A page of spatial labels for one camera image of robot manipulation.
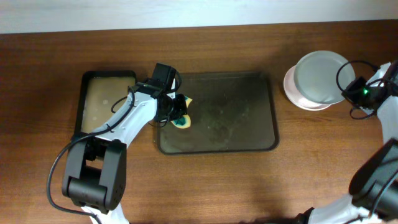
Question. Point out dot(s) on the pale blue plate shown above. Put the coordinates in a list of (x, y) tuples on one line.
[(321, 76)]

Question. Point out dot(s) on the dark brown serving tray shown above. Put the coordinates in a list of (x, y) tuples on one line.
[(229, 112)]

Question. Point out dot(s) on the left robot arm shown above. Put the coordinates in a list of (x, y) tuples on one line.
[(95, 172)]

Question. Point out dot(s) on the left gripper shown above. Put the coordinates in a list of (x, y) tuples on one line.
[(183, 109)]

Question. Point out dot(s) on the black tray with brown liquid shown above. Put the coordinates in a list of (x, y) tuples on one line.
[(98, 92)]

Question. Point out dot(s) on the green and yellow sponge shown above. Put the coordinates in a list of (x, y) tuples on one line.
[(185, 121)]

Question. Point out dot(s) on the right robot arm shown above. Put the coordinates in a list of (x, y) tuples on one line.
[(372, 194)]

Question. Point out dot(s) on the white plate top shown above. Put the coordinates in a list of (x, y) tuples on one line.
[(296, 97)]

